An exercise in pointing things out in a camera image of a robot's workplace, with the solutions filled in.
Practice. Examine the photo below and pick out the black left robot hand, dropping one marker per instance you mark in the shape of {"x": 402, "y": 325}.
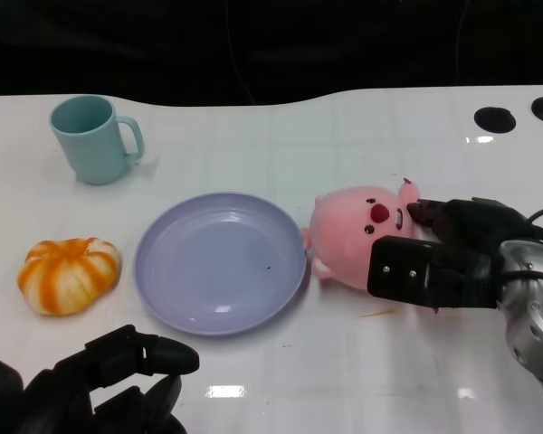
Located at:
{"x": 117, "y": 357}

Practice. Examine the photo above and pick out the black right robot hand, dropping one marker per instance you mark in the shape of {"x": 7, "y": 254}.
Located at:
{"x": 402, "y": 271}

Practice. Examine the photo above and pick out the pink plush beaver doll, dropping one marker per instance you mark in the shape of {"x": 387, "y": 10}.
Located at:
{"x": 344, "y": 235}

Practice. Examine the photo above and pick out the lavender plastic plate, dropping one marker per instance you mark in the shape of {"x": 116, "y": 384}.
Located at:
{"x": 217, "y": 267}

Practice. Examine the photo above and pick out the orange white pumpkin toy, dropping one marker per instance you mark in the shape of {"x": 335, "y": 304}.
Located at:
{"x": 65, "y": 276}

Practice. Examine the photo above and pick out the teal plastic mug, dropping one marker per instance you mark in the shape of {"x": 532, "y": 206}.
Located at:
{"x": 95, "y": 149}

